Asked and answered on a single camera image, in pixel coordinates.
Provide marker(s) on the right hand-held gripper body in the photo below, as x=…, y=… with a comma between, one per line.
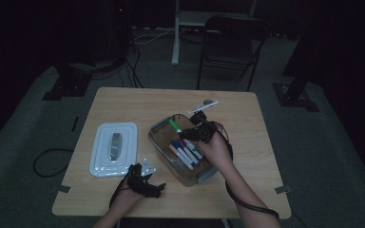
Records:
x=207, y=131

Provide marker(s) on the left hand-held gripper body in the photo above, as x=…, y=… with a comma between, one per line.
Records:
x=138, y=180

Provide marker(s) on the bright green capped marker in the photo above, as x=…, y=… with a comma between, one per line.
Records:
x=173, y=124

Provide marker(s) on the group of coloured markers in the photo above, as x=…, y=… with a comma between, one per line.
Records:
x=183, y=155

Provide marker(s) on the clear brown storage box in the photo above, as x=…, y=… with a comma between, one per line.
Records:
x=163, y=136

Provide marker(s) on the person's left hand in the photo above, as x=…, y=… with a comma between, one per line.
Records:
x=125, y=196

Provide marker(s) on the person's right hand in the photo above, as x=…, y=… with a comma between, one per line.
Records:
x=218, y=152

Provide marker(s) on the black floor strip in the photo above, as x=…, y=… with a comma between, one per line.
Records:
x=74, y=124

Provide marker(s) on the black folding chair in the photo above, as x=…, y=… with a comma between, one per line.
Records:
x=231, y=44

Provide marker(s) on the black stand with square base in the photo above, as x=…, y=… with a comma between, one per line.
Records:
x=68, y=85
x=294, y=96

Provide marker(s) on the black equipment tower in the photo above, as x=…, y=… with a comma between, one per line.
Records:
x=120, y=31

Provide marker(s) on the white desk frame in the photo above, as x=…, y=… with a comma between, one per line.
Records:
x=176, y=38

